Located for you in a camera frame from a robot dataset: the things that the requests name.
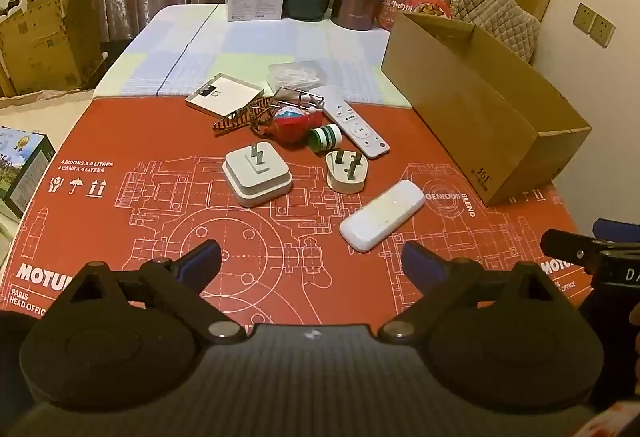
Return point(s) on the green printed carton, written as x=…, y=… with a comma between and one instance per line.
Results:
x=22, y=172

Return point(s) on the red instant rice bowl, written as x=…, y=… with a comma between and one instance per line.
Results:
x=395, y=9

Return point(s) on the red plastic toy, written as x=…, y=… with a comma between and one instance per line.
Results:
x=295, y=133

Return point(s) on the pastel checkered tablecloth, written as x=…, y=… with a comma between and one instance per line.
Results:
x=240, y=47

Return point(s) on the small white green bottle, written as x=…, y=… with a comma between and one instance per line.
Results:
x=325, y=138

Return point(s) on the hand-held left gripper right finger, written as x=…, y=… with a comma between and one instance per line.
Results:
x=421, y=261

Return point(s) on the white carved chair back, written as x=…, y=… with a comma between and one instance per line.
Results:
x=12, y=2

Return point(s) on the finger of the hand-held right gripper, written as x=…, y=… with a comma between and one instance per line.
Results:
x=615, y=231
x=560, y=241

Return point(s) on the printed shipping carton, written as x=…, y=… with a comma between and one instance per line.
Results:
x=47, y=47

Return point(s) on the beige wall outlet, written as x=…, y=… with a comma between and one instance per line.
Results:
x=603, y=30
x=583, y=17

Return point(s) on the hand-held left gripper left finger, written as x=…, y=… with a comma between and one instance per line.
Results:
x=200, y=258

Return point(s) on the white square power adapter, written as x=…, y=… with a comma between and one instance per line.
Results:
x=255, y=177

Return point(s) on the white remote with buttons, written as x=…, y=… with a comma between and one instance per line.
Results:
x=352, y=122

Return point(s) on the white three-pin plug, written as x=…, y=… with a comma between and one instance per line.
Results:
x=345, y=174

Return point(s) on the cardboard box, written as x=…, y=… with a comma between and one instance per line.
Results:
x=475, y=117

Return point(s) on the red printed mat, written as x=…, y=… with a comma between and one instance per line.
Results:
x=150, y=227

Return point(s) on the beige quilted chair cover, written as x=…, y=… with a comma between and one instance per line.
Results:
x=500, y=22

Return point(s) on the white oblong case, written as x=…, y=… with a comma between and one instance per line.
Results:
x=382, y=217

